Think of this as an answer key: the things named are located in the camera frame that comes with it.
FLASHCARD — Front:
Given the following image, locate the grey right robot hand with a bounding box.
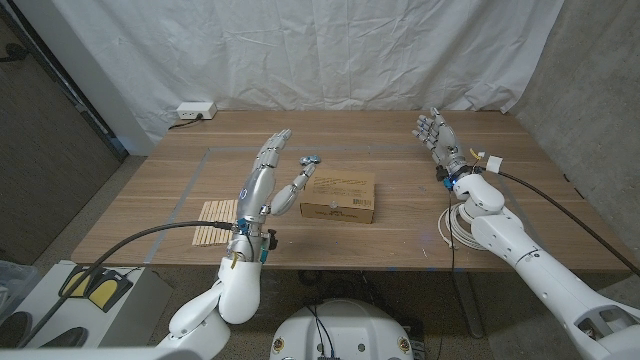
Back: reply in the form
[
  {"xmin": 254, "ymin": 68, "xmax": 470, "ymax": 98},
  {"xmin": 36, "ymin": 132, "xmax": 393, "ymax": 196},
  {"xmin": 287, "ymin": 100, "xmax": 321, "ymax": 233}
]
[{"xmin": 411, "ymin": 107, "xmax": 467, "ymax": 176}]

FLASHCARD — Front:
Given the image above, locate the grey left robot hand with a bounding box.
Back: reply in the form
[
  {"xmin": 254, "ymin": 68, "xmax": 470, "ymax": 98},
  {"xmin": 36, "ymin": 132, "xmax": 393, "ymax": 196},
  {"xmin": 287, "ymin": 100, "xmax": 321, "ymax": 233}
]
[{"xmin": 234, "ymin": 128, "xmax": 318, "ymax": 226}]

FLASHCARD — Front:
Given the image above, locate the cardboard packing box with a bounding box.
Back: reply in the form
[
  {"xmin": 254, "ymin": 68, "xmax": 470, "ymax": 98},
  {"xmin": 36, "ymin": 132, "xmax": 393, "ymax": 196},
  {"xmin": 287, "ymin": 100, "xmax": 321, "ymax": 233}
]
[{"xmin": 299, "ymin": 168, "xmax": 377, "ymax": 225}]

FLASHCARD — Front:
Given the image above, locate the wooden slat mat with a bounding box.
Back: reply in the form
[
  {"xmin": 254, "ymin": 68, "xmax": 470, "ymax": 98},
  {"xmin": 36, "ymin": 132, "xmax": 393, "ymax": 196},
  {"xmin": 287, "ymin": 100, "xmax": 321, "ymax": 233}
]
[{"xmin": 191, "ymin": 199, "xmax": 239, "ymax": 248}]

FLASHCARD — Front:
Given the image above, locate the white power strip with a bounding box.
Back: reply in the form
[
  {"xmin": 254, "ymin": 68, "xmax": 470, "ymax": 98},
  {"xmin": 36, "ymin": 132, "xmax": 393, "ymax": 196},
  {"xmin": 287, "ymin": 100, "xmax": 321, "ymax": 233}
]
[{"xmin": 176, "ymin": 101, "xmax": 218, "ymax": 121}]

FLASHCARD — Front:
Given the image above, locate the grey table leg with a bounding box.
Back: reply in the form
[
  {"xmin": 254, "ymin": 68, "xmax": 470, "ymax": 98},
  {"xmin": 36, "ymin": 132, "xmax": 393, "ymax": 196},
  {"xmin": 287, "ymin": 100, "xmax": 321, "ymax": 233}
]
[
  {"xmin": 201, "ymin": 268, "xmax": 230, "ymax": 333},
  {"xmin": 452, "ymin": 269, "xmax": 485, "ymax": 339}
]

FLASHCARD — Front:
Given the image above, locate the white backdrop cloth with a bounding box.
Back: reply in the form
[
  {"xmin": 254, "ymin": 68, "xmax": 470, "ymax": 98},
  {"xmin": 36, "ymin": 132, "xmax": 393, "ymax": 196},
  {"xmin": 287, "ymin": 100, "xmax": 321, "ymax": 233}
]
[{"xmin": 49, "ymin": 0, "xmax": 566, "ymax": 151}]

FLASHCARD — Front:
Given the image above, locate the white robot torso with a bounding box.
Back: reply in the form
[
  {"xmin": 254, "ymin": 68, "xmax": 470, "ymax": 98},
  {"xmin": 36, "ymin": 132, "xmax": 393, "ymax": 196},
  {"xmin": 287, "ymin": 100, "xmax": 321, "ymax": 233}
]
[{"xmin": 268, "ymin": 298, "xmax": 415, "ymax": 360}]

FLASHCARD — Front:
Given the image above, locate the white floor platform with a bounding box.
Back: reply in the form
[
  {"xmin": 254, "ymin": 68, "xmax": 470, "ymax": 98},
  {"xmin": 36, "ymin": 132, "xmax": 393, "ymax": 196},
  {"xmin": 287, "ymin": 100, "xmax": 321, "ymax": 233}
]
[{"xmin": 14, "ymin": 259, "xmax": 174, "ymax": 350}]

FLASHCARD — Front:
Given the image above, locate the yellow black foot pedal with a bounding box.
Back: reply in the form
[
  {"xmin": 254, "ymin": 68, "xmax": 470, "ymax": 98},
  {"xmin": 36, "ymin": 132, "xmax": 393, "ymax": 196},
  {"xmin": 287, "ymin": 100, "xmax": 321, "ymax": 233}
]
[
  {"xmin": 58, "ymin": 264, "xmax": 101, "ymax": 299},
  {"xmin": 87, "ymin": 269, "xmax": 134, "ymax": 314}
]

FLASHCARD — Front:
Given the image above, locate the black oval foot pad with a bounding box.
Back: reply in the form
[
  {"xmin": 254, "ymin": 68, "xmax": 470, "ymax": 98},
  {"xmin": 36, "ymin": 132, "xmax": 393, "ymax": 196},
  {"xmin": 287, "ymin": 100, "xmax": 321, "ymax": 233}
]
[
  {"xmin": 39, "ymin": 326, "xmax": 89, "ymax": 350},
  {"xmin": 0, "ymin": 311, "xmax": 33, "ymax": 349}
]

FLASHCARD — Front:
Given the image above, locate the clear plastic bin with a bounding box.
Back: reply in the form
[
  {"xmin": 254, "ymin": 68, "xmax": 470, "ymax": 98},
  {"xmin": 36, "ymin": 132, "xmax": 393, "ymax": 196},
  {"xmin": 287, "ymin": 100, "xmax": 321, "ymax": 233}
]
[{"xmin": 0, "ymin": 259, "xmax": 41, "ymax": 324}]

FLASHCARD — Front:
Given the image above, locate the coiled white cable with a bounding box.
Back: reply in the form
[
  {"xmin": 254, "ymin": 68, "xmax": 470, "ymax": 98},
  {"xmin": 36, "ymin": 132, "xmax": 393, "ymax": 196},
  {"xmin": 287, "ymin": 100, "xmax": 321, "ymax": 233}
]
[{"xmin": 437, "ymin": 202, "xmax": 489, "ymax": 251}]

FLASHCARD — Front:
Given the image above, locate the black power strip cord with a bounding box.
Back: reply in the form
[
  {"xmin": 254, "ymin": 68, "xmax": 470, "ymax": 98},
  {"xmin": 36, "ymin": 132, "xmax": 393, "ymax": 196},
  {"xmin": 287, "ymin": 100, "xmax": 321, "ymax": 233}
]
[{"xmin": 167, "ymin": 113, "xmax": 204, "ymax": 131}]

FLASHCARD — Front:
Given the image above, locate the thin black hanging cable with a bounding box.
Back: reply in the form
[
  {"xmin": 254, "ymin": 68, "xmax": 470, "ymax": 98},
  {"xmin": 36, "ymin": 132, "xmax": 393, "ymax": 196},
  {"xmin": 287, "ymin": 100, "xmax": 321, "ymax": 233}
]
[{"xmin": 437, "ymin": 189, "xmax": 460, "ymax": 360}]

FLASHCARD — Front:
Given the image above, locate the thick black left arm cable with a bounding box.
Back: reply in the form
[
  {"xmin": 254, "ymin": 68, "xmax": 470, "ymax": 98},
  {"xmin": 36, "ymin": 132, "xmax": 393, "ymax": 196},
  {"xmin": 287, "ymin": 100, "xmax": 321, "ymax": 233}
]
[{"xmin": 14, "ymin": 220, "xmax": 236, "ymax": 349}]

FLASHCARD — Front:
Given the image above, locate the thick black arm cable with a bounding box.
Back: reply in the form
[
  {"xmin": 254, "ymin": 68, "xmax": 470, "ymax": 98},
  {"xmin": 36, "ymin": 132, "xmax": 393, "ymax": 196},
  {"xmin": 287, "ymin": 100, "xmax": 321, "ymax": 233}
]
[
  {"xmin": 499, "ymin": 171, "xmax": 640, "ymax": 279},
  {"xmin": 14, "ymin": 220, "xmax": 236, "ymax": 349}
]

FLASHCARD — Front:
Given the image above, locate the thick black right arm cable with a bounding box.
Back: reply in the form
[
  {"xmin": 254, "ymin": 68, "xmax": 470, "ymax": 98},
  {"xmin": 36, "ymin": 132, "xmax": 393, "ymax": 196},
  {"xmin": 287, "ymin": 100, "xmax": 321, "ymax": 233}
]
[{"xmin": 499, "ymin": 171, "xmax": 640, "ymax": 279}]

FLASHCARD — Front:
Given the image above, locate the black torso cable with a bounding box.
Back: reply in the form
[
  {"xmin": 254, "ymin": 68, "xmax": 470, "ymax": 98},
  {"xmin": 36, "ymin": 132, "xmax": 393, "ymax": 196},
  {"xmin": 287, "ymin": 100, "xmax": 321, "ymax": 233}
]
[{"xmin": 305, "ymin": 303, "xmax": 337, "ymax": 360}]

